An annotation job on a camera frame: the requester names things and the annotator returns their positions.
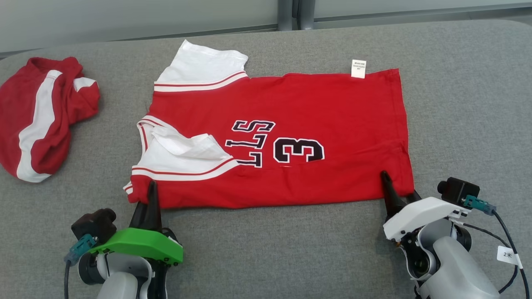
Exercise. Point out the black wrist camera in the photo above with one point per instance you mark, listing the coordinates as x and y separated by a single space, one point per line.
459 189
93 224

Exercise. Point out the red number three jersey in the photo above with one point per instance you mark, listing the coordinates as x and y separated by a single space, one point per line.
311 104

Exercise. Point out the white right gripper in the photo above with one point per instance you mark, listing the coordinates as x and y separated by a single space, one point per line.
419 216

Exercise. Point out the grey metal partition post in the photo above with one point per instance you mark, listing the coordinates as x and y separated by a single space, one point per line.
306 14
285 14

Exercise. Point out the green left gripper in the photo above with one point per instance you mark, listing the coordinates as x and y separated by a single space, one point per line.
141 243

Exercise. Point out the red shorts with white stripe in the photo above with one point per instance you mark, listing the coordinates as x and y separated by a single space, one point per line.
50 141

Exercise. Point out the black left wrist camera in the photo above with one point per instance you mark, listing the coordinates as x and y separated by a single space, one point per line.
93 224

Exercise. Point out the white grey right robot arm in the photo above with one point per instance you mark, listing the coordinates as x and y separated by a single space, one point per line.
453 265

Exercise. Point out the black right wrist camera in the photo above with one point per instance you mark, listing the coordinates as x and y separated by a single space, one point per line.
459 189

